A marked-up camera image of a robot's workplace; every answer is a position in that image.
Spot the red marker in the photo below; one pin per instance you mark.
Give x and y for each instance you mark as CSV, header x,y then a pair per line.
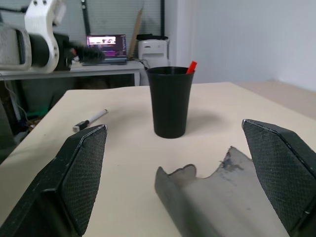
x,y
192,66

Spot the long wooden stick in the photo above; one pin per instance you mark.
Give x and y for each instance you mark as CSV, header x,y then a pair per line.
x,y
135,32

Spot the open laptop with lit screen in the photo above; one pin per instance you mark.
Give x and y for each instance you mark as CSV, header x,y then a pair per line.
x,y
106,48

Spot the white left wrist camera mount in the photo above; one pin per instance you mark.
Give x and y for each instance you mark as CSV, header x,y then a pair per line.
x,y
42,22

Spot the white desk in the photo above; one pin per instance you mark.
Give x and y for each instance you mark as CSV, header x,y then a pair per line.
x,y
98,70

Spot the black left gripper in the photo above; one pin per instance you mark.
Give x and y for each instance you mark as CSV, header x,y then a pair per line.
x,y
64,49

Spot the black bar on printer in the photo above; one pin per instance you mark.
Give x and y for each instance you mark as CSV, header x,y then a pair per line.
x,y
151,37

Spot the white printer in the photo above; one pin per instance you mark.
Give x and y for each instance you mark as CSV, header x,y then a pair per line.
x,y
153,53

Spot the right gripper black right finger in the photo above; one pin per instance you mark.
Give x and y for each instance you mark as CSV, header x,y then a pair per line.
x,y
276,168

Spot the white marker with black cap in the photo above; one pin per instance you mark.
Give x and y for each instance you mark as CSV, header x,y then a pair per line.
x,y
93,118

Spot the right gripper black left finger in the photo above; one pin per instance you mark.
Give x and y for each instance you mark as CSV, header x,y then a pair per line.
x,y
74,177

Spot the black upright pole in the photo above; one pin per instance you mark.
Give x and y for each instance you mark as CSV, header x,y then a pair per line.
x,y
162,17

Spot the black plastic cup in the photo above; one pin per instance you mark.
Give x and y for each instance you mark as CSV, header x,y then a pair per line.
x,y
170,103

